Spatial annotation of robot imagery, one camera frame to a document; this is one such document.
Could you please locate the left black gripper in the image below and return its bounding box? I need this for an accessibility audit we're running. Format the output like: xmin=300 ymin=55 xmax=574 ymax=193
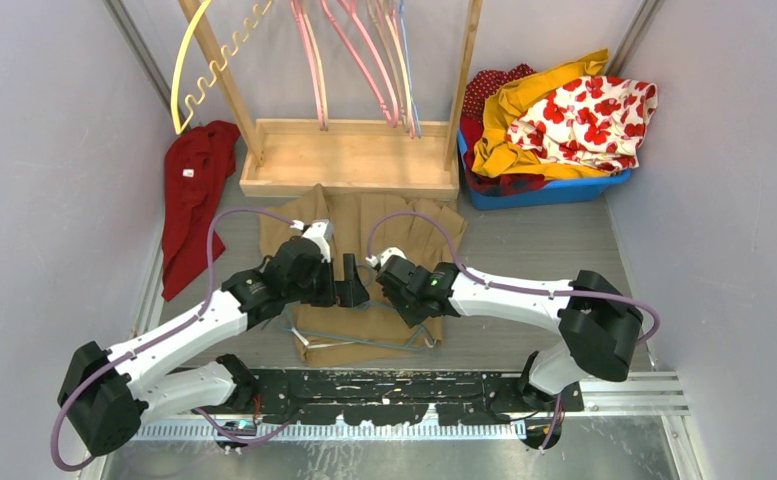
xmin=285 ymin=253 xmax=367 ymax=307

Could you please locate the tan brown skirt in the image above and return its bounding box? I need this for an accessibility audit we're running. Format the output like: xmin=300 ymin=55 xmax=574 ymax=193
xmin=259 ymin=185 xmax=467 ymax=367

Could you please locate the teal blue wire hanger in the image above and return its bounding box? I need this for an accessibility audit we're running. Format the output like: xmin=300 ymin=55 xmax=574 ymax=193
xmin=275 ymin=263 xmax=443 ymax=352

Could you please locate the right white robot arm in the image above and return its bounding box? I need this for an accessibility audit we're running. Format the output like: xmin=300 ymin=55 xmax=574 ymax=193
xmin=368 ymin=248 xmax=643 ymax=411

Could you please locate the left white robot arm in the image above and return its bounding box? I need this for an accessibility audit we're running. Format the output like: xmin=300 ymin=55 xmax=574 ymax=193
xmin=58 ymin=237 xmax=370 ymax=456

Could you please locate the wooden hanger rack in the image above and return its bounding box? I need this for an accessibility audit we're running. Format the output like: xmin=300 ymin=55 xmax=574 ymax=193
xmin=169 ymin=1 xmax=482 ymax=200

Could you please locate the pink hanger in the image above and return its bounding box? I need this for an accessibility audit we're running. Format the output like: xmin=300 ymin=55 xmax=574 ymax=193
xmin=321 ymin=0 xmax=403 ymax=130
xmin=290 ymin=0 xmax=329 ymax=131

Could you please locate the yellow wavy hanger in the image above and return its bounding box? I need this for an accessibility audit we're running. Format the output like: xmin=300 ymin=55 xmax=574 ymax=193
xmin=170 ymin=0 xmax=273 ymax=136

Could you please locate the beige hanger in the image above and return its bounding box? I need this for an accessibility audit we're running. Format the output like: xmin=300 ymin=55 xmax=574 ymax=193
xmin=367 ymin=1 xmax=418 ymax=139

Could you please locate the light blue hanger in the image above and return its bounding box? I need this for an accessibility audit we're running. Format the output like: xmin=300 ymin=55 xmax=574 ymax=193
xmin=393 ymin=0 xmax=423 ymax=139

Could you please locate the yellow garment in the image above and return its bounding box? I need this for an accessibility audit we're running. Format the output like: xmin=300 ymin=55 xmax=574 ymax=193
xmin=471 ymin=48 xmax=612 ymax=181

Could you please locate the blue plastic bin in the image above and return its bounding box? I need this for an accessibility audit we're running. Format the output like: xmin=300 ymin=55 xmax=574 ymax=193
xmin=456 ymin=129 xmax=633 ymax=212

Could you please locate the dark red garment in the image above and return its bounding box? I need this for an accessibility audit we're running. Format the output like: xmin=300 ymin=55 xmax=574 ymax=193
xmin=161 ymin=120 xmax=241 ymax=302

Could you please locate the red polka dot garment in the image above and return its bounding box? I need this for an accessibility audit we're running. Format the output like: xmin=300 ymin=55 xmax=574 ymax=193
xmin=461 ymin=63 xmax=536 ymax=123

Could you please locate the white red floral garment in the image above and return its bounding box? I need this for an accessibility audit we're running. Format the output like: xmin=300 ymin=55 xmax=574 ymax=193
xmin=507 ymin=76 xmax=659 ymax=180

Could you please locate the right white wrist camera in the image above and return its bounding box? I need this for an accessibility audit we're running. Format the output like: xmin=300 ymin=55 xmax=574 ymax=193
xmin=365 ymin=247 xmax=406 ymax=271

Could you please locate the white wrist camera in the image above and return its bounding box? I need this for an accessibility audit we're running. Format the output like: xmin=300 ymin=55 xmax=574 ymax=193
xmin=291 ymin=219 xmax=335 ymax=263
xmin=365 ymin=247 xmax=406 ymax=271

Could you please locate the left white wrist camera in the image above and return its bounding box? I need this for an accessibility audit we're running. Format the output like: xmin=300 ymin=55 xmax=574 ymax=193
xmin=291 ymin=219 xmax=335 ymax=263

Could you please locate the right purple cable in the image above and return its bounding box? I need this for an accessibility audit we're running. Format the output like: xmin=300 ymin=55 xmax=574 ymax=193
xmin=365 ymin=210 xmax=662 ymax=454

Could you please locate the purple cable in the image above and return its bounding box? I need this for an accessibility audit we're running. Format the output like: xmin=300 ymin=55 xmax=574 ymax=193
xmin=50 ymin=207 xmax=304 ymax=473
xmin=365 ymin=210 xmax=662 ymax=454

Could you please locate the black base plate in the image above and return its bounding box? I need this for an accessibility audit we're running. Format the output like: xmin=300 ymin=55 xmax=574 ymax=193
xmin=215 ymin=369 xmax=553 ymax=426

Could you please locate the white slotted cable duct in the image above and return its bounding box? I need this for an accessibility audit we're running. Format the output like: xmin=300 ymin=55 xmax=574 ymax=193
xmin=133 ymin=419 xmax=526 ymax=441

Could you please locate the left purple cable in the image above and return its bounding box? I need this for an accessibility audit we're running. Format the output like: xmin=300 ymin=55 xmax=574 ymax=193
xmin=50 ymin=207 xmax=304 ymax=473

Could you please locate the aluminium rail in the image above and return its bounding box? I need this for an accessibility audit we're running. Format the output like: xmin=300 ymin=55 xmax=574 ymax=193
xmin=576 ymin=372 xmax=690 ymax=417

